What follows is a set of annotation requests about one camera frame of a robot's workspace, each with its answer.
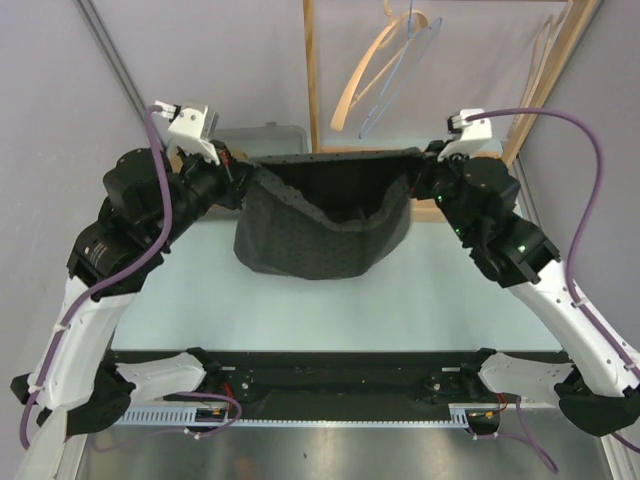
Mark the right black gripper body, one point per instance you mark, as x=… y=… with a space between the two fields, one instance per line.
x=439 y=179

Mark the light blue wire hanger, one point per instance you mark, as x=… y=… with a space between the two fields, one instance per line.
x=416 y=55

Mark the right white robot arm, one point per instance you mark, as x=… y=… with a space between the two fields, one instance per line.
x=595 y=389

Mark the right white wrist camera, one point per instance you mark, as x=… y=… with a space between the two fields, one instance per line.
x=469 y=131

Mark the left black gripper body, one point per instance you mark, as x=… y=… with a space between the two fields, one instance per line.
x=204 y=183

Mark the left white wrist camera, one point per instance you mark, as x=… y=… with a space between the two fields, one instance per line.
x=189 y=131

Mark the wooden clothes rack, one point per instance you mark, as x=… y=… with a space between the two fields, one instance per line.
x=481 y=59

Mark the hanging wooden hanger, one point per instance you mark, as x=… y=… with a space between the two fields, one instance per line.
x=405 y=30

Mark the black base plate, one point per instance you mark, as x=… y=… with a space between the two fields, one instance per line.
x=349 y=386

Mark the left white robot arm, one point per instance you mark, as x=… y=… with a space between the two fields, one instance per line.
x=147 y=207

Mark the clear grey plastic bin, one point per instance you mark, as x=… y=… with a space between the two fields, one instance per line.
x=267 y=144

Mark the white slotted cable duct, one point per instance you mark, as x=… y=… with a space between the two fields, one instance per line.
x=193 y=417

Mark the light wooden hanger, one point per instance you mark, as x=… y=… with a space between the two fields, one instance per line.
x=541 y=50

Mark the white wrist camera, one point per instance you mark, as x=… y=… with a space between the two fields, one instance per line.
x=469 y=131
x=189 y=131

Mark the dark grey dotted skirt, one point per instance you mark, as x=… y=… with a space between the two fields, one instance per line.
x=325 y=216

